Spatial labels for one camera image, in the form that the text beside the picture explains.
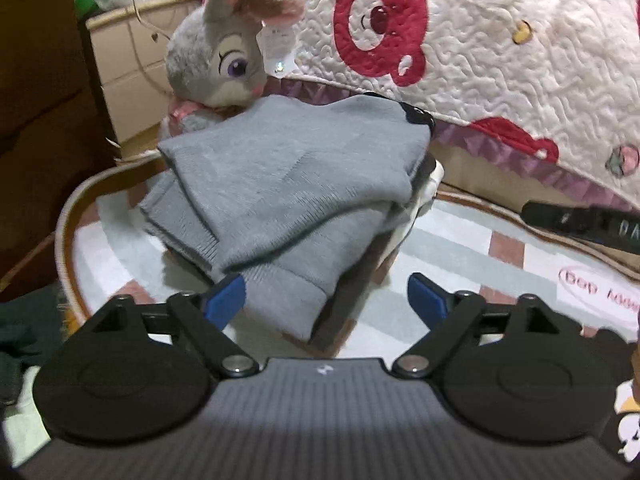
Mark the white garment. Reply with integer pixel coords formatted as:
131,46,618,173
380,157,446,261

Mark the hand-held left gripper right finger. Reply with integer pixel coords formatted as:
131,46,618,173
392,272,582,380

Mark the dark green cloth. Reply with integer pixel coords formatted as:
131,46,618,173
0,287,66,406

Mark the brown wooden cabinet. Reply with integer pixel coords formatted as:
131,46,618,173
0,0,116,301

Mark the pale green mat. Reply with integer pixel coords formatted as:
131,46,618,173
0,365,51,456

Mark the grey knit sweater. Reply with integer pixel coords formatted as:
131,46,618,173
139,95,437,342

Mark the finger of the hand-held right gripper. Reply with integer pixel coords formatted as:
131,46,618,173
520,201,596,241

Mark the dark grey garment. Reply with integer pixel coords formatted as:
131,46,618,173
307,230,401,353

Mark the thin white cable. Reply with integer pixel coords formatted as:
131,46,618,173
125,0,171,96

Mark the grey plush rabbit toy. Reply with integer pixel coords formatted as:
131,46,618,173
159,0,306,136

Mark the white hang tag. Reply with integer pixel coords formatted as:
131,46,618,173
257,27,296,78

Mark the beige bed base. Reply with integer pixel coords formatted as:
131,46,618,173
430,137,640,221

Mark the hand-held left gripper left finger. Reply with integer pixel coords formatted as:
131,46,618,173
90,273,260,380

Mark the white bear-print quilt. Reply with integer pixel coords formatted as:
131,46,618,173
265,0,640,211

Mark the beige nightstand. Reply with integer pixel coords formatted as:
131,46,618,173
85,0,206,146

